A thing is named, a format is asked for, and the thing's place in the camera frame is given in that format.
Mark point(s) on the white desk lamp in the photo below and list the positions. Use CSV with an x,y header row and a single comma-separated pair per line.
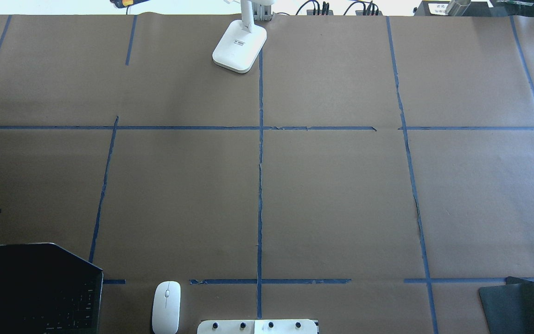
x,y
242,41

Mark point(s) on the metal cylinder weight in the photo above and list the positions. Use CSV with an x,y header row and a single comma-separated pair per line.
x,y
457,8

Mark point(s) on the grey laptop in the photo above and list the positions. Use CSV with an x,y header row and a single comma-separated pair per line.
x,y
46,289

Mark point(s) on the white computer mouse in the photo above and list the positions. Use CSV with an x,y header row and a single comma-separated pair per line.
x,y
166,308

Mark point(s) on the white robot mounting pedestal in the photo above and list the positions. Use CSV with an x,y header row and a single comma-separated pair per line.
x,y
259,326

